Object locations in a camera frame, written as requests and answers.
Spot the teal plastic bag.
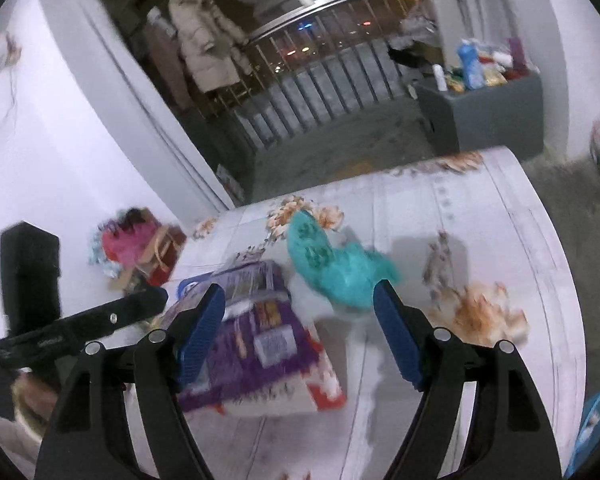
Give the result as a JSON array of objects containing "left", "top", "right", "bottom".
[{"left": 286, "top": 210, "right": 401, "bottom": 310}]

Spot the purple snack bag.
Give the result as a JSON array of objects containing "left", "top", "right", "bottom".
[{"left": 159, "top": 260, "right": 321, "bottom": 412}]

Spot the blue plastic basin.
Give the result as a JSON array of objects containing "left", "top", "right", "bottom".
[{"left": 565, "top": 392, "right": 600, "bottom": 480}]

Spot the beige hanging coat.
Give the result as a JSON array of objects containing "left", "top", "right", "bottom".
[{"left": 168, "top": 0, "right": 252, "bottom": 93}]

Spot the grey curtain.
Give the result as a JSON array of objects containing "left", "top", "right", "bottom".
[
  {"left": 428, "top": 0, "right": 556, "bottom": 64},
  {"left": 41, "top": 0, "right": 235, "bottom": 222}
]

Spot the red gift bag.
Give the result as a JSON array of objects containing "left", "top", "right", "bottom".
[{"left": 136, "top": 226, "right": 187, "bottom": 286}]

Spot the white spray bottle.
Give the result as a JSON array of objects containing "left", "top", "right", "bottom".
[{"left": 431, "top": 64, "right": 448, "bottom": 92}]

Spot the purple cup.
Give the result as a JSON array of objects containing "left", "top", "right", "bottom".
[{"left": 508, "top": 36, "right": 528, "bottom": 74}]

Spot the metal balcony railing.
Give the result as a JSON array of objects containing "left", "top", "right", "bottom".
[{"left": 199, "top": 0, "right": 418, "bottom": 151}]

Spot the grey cabinet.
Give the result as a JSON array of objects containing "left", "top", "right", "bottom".
[{"left": 415, "top": 73, "right": 544, "bottom": 160}]

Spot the grey right curtain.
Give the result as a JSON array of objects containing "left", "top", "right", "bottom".
[{"left": 428, "top": 0, "right": 556, "bottom": 64}]

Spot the blue detergent bottle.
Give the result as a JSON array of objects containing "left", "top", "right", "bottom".
[{"left": 457, "top": 39, "right": 486, "bottom": 90}]

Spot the pink clothing bundle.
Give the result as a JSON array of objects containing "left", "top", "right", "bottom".
[{"left": 100, "top": 221, "right": 158, "bottom": 268}]

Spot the person's left hand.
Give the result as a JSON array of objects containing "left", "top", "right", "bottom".
[{"left": 12, "top": 372, "right": 58, "bottom": 422}]

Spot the grey left curtain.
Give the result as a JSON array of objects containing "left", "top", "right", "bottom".
[{"left": 41, "top": 0, "right": 235, "bottom": 222}]

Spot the brown cardboard box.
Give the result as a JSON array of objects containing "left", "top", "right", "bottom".
[{"left": 100, "top": 208, "right": 186, "bottom": 292}]

